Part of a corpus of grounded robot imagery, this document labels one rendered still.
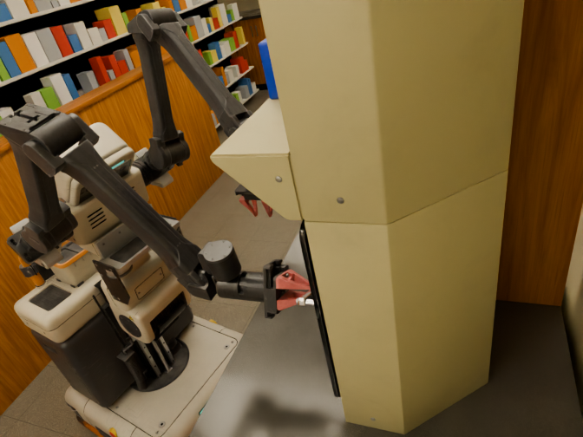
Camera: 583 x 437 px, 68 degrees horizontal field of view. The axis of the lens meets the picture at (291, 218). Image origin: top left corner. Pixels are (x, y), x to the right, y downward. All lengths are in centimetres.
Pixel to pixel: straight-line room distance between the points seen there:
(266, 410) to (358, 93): 69
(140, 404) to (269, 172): 156
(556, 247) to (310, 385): 58
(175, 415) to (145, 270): 63
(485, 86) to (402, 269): 25
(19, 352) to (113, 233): 148
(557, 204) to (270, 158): 61
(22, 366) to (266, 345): 192
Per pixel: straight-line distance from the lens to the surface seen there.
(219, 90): 114
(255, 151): 55
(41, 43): 351
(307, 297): 76
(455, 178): 59
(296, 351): 104
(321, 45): 47
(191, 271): 88
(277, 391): 98
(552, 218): 99
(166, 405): 194
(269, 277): 81
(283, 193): 56
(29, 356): 282
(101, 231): 140
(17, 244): 134
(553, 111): 88
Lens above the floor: 173
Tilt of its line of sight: 33 degrees down
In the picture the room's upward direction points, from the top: 13 degrees counter-clockwise
